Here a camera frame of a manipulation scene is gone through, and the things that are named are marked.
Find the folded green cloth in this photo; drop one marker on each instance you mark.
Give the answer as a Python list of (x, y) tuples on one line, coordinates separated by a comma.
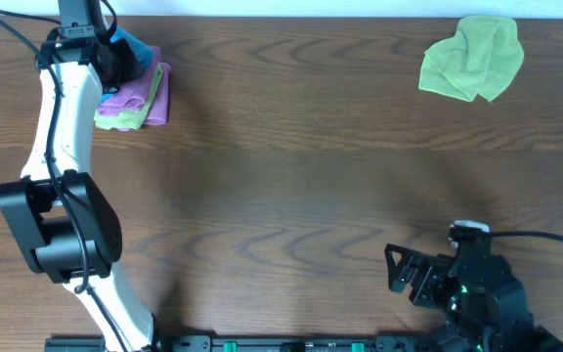
[(143, 101)]

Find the folded purple cloth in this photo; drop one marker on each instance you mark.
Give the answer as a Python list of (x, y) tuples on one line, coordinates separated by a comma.
[(155, 108), (132, 96)]

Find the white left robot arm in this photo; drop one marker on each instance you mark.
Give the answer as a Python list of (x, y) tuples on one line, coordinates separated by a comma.
[(61, 221)]

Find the crumpled green microfiber cloth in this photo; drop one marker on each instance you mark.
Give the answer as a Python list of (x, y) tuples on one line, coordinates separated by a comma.
[(481, 59)]

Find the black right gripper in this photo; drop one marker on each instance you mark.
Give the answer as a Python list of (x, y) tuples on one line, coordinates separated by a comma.
[(421, 280)]

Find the folded purple cloth top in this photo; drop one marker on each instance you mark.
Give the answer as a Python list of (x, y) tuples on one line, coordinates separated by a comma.
[(132, 96)]

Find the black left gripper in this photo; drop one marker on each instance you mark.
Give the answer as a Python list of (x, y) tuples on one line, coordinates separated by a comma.
[(116, 63)]

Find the blue microfiber cloth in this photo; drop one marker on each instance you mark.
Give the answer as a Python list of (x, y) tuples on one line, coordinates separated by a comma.
[(142, 51)]

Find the folded purple cloth bottom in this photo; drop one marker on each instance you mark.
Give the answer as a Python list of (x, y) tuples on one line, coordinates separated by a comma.
[(155, 108)]

